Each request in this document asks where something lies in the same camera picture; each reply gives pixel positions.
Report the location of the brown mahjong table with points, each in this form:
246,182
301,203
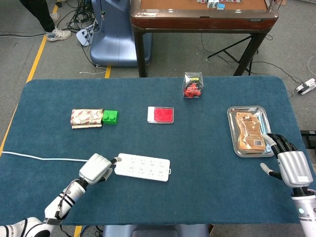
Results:
202,17

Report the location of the white sneaker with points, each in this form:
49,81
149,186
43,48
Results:
58,34

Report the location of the white floor power strip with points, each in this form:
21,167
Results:
307,86

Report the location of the white power strip with plugs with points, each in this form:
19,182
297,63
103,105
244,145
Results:
85,34

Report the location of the person leg in black trousers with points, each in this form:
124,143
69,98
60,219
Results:
39,14

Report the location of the brown sauce pouch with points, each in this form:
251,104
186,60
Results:
249,130

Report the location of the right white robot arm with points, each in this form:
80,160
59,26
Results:
306,212

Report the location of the mahjong tiles cluster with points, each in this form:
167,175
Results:
212,3

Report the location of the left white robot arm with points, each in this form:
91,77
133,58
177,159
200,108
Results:
49,209

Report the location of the red and white card case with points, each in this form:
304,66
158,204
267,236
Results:
161,115

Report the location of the clear box of red items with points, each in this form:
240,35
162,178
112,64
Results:
193,86

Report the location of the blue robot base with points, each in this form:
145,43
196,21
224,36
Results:
116,37

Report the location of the silver metal tray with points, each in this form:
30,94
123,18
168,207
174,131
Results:
232,123

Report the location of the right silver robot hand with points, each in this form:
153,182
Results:
291,168

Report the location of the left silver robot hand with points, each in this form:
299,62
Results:
96,169

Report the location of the foil wrapped snack package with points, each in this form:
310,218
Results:
86,118

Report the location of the green toy building block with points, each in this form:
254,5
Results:
110,117

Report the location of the blue teal table cloth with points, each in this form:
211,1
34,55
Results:
172,138

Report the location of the light blue pen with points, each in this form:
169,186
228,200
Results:
262,122

